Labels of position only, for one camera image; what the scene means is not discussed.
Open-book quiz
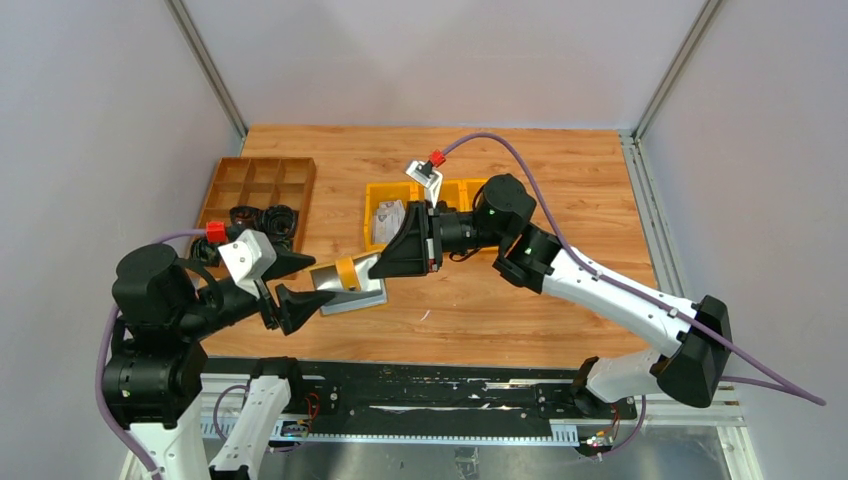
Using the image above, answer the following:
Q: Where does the yellow leather card holder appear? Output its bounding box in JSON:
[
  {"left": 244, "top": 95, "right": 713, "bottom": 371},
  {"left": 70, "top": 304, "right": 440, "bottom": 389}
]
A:
[{"left": 309, "top": 250, "right": 388, "bottom": 316}]

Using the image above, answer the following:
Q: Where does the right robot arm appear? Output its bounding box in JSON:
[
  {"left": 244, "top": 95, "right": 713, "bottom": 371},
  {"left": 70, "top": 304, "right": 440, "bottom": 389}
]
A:
[{"left": 368, "top": 174, "right": 731, "bottom": 411}]

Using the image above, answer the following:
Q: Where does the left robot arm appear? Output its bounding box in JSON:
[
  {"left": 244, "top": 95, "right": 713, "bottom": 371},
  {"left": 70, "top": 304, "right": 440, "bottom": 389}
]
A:
[{"left": 96, "top": 239, "right": 332, "bottom": 479}]

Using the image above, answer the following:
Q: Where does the grey cards pile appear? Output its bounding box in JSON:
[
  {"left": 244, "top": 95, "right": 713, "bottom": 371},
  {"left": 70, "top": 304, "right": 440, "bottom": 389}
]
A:
[{"left": 371, "top": 199, "right": 405, "bottom": 244}]

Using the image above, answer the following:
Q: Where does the middle yellow bin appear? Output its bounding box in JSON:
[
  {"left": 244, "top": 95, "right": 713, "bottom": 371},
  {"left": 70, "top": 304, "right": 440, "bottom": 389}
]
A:
[{"left": 410, "top": 180, "right": 468, "bottom": 211}]

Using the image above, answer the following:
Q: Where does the yellow bin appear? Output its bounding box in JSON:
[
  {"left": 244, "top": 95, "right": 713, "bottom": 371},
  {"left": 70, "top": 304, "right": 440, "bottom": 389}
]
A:
[
  {"left": 410, "top": 180, "right": 468, "bottom": 211},
  {"left": 363, "top": 182, "right": 419, "bottom": 251},
  {"left": 466, "top": 174, "right": 512, "bottom": 215}
]

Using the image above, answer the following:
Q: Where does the right yellow bin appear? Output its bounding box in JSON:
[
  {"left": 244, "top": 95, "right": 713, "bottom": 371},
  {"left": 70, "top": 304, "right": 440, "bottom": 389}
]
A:
[{"left": 466, "top": 174, "right": 512, "bottom": 215}]

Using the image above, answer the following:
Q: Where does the left yellow bin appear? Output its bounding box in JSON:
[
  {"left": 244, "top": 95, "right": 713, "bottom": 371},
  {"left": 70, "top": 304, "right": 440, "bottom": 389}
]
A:
[{"left": 363, "top": 182, "right": 419, "bottom": 251}]

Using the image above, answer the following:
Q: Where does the wooden compartment tray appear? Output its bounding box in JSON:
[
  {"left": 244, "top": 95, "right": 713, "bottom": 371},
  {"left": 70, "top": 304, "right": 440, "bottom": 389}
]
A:
[{"left": 196, "top": 157, "right": 317, "bottom": 252}]

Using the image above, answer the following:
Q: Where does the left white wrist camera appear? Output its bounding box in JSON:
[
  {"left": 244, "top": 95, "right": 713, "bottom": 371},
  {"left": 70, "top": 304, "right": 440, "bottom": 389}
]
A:
[{"left": 217, "top": 229, "right": 277, "bottom": 299}]

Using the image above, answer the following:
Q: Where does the black cable coil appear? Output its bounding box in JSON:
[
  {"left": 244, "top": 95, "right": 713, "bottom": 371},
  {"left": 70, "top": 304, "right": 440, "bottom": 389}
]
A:
[
  {"left": 188, "top": 237, "right": 227, "bottom": 269},
  {"left": 229, "top": 204, "right": 299, "bottom": 241}
]

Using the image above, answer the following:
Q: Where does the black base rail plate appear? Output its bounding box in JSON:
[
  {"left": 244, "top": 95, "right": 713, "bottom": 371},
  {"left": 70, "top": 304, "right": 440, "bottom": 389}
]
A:
[{"left": 242, "top": 359, "right": 639, "bottom": 439}]

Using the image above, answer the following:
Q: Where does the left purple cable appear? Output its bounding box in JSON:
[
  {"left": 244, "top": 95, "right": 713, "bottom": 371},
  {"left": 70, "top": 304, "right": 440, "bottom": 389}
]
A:
[{"left": 95, "top": 227, "right": 227, "bottom": 480}]

